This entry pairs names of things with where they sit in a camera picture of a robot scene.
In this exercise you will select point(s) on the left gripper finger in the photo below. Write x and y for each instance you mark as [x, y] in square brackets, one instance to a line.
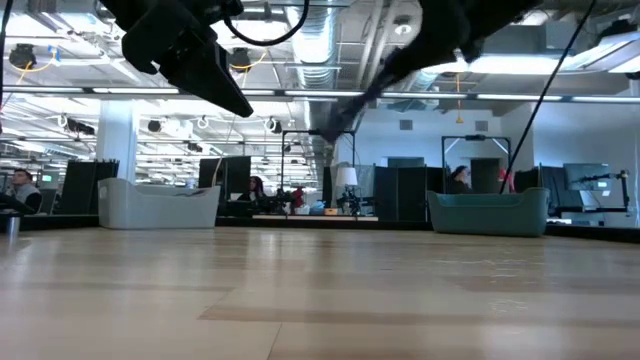
[210, 75]

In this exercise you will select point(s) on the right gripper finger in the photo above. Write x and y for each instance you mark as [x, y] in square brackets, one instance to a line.
[365, 97]

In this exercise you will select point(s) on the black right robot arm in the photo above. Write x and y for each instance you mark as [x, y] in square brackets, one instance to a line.
[500, 15]

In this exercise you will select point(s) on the monitor on black arm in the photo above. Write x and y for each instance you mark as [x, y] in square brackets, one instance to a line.
[585, 177]

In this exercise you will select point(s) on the white shade table lamp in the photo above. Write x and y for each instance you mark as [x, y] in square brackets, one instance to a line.
[346, 176]

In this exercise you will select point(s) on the black partition panel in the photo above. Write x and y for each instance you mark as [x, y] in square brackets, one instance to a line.
[400, 195]
[85, 187]
[225, 175]

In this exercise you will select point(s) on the person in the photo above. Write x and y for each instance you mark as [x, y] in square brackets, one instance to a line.
[257, 187]
[459, 180]
[25, 192]

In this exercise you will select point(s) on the light grey plastic bin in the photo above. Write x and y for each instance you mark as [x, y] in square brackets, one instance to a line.
[155, 210]

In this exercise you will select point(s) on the teal plastic bin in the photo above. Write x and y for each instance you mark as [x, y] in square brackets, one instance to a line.
[490, 217]

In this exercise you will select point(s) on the silver metal cylinder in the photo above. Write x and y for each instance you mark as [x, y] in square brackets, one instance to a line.
[13, 227]

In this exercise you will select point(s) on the black station frame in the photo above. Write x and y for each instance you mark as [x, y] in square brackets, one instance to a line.
[320, 132]
[475, 137]

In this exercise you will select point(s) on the black aluminium table frame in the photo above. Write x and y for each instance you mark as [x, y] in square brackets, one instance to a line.
[300, 224]

